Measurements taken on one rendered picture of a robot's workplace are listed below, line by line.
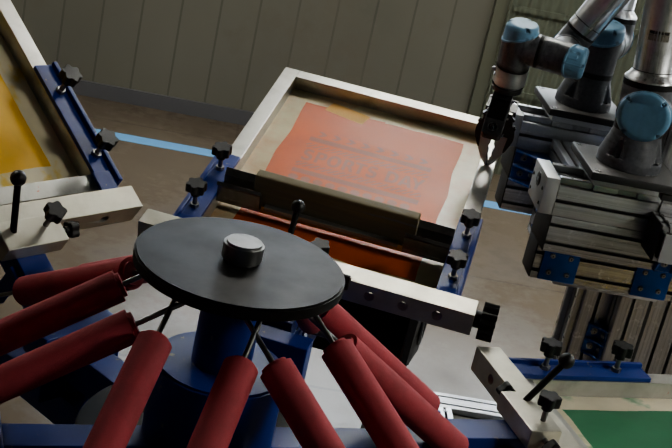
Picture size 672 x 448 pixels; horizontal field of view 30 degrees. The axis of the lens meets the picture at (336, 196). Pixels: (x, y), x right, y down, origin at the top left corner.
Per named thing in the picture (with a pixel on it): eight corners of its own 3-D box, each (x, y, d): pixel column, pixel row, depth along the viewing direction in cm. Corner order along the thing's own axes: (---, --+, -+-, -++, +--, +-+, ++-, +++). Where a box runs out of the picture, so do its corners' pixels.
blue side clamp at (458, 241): (454, 238, 277) (461, 212, 273) (476, 244, 276) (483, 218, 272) (428, 317, 252) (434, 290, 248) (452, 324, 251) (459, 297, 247)
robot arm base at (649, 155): (649, 159, 301) (661, 120, 298) (667, 181, 287) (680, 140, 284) (589, 148, 300) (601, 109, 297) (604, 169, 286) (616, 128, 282)
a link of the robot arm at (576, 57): (593, 42, 282) (546, 29, 284) (589, 51, 272) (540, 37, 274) (583, 75, 285) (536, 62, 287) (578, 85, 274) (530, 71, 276)
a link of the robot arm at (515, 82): (526, 78, 279) (490, 69, 280) (521, 96, 281) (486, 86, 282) (530, 64, 285) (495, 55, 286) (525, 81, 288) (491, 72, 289)
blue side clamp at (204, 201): (217, 173, 284) (220, 147, 280) (237, 179, 283) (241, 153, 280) (168, 244, 259) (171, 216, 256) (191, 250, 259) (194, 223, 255)
